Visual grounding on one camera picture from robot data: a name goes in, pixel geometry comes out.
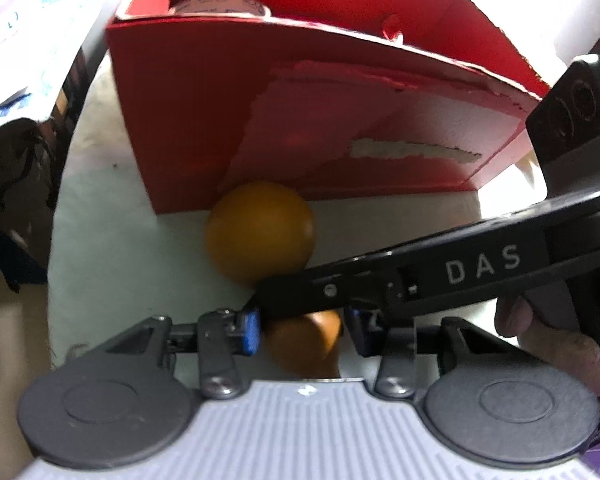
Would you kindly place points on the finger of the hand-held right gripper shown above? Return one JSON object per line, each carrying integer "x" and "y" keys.
{"x": 300, "y": 290}

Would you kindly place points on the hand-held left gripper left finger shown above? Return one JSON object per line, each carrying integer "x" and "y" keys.
{"x": 250, "y": 332}

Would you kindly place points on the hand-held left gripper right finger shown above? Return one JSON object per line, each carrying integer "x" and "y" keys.
{"x": 356, "y": 335}

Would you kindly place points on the orange ball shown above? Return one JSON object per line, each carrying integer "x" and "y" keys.
{"x": 257, "y": 230}
{"x": 302, "y": 342}

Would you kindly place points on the red cardboard box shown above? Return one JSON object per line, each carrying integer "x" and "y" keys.
{"x": 205, "y": 110}

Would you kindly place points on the person's right hand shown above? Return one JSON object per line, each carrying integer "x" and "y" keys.
{"x": 580, "y": 360}

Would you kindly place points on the black bag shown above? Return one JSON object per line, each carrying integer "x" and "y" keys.
{"x": 15, "y": 200}

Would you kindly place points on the tape roll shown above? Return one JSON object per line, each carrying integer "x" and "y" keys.
{"x": 220, "y": 5}

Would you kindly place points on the white blue plastic bag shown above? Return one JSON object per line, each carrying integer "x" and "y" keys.
{"x": 25, "y": 35}

